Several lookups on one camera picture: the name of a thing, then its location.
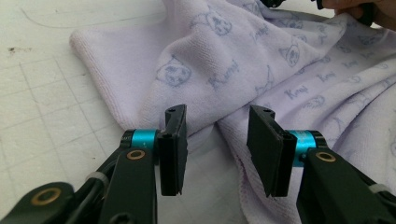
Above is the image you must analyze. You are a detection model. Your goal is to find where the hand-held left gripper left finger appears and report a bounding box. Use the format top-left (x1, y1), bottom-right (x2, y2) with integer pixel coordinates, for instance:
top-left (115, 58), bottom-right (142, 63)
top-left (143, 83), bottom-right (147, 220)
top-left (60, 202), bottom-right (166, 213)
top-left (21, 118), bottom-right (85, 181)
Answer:
top-left (156, 104), bottom-right (189, 197)

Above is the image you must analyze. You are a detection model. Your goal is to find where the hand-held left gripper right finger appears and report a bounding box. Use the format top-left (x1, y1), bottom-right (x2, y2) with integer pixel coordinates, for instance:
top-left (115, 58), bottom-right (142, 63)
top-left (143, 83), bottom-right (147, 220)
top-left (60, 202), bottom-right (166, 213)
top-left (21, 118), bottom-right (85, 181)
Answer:
top-left (246, 105), bottom-right (298, 198)

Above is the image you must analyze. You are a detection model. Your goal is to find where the lilac printed towel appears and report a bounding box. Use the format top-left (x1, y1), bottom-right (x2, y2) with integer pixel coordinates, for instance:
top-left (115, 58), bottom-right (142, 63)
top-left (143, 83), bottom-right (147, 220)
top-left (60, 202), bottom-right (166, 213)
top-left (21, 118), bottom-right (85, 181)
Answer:
top-left (68, 0), bottom-right (396, 224)

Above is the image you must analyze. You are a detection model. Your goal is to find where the white grid mat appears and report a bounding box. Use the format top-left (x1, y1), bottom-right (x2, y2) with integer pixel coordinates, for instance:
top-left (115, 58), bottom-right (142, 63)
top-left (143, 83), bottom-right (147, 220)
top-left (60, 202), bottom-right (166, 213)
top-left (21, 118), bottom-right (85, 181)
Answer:
top-left (0, 0), bottom-right (335, 224)

